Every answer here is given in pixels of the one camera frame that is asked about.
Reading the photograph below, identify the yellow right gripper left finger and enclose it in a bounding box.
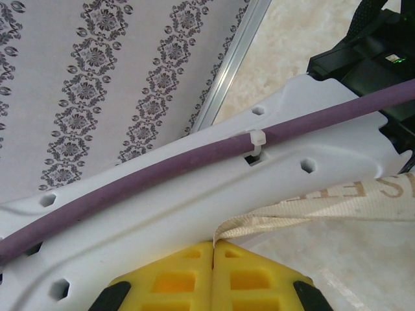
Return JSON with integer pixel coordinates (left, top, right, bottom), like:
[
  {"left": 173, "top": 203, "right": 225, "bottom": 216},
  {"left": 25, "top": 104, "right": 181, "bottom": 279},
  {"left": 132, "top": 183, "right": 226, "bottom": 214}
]
[{"left": 90, "top": 241, "right": 215, "bottom": 311}]

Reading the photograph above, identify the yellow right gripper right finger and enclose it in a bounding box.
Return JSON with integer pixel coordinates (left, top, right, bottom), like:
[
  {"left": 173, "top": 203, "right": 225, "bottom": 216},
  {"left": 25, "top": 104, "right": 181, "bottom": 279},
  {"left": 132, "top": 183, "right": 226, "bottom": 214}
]
[{"left": 212, "top": 241, "right": 331, "bottom": 311}]

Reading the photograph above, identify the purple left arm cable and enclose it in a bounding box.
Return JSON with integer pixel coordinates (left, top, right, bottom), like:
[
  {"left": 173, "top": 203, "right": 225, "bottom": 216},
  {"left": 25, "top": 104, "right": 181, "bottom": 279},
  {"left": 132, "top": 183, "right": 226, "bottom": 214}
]
[{"left": 0, "top": 79, "right": 415, "bottom": 260}]

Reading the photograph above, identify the white cable tie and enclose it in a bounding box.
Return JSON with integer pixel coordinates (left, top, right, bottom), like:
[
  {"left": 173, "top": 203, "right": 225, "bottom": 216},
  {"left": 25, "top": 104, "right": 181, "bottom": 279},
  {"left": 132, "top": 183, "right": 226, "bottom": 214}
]
[{"left": 249, "top": 129, "right": 267, "bottom": 159}]

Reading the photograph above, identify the aluminium left side rail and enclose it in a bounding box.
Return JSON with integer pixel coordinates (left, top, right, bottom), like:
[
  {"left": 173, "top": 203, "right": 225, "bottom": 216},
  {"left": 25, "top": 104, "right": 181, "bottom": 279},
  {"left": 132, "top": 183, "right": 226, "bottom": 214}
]
[{"left": 184, "top": 0, "right": 273, "bottom": 133}]

